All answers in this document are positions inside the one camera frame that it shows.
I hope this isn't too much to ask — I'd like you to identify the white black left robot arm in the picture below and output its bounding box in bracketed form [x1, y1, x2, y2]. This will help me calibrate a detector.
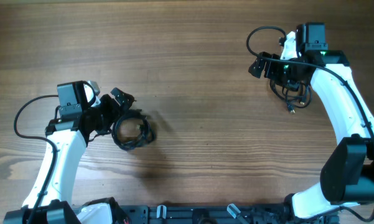
[3, 81, 150, 223]

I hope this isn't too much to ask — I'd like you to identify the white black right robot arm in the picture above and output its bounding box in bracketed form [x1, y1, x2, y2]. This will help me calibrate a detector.
[248, 22, 374, 223]

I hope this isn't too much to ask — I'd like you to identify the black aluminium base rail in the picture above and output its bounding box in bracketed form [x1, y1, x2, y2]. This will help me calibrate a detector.
[118, 203, 340, 224]

